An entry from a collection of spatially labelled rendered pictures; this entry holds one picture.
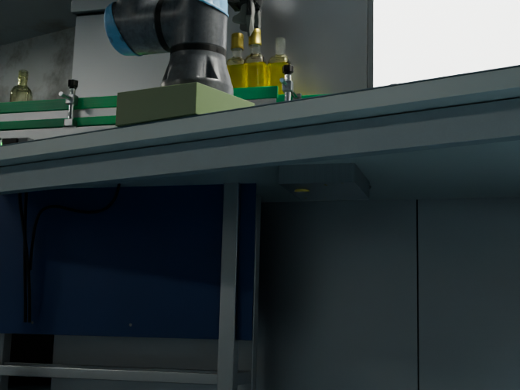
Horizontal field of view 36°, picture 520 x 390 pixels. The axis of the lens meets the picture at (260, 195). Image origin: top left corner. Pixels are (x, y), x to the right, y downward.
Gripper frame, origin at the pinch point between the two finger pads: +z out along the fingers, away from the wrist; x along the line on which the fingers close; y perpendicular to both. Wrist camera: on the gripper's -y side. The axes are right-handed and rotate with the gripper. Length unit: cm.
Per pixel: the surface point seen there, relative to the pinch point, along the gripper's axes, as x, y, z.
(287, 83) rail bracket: 14.8, -14.1, 19.7
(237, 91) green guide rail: 11.6, 0.1, 19.8
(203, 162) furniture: 58, -10, 48
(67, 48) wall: -353, 286, -148
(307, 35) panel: -14.7, -11.0, -4.0
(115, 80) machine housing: -15, 50, 4
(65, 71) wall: -353, 287, -128
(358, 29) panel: -15.4, -25.8, -4.3
